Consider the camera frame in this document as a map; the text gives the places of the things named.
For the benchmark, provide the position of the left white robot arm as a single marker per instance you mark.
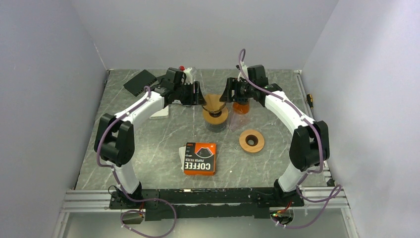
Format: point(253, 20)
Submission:
point(115, 142)

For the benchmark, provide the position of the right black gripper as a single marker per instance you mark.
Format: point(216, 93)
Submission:
point(232, 85)

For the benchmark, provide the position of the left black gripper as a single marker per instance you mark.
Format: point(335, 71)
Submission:
point(196, 98)

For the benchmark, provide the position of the white square adapter box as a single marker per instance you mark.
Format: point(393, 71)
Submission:
point(163, 113)

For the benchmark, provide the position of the brown paper coffee filter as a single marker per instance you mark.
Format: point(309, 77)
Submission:
point(212, 98)

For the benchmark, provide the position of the grey ribbed glass dripper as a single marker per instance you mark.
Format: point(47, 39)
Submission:
point(214, 110)

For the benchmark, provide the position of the orange coffee filter box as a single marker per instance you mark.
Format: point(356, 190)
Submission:
point(198, 158)

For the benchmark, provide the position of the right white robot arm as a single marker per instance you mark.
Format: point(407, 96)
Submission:
point(309, 146)

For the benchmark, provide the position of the yellow black screwdriver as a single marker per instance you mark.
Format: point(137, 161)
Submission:
point(310, 101)

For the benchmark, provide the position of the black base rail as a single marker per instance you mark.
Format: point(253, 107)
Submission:
point(158, 204)

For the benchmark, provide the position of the orange glass carafe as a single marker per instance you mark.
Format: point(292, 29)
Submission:
point(241, 109)

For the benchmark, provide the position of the black network switch box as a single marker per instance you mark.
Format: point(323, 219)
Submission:
point(136, 85)

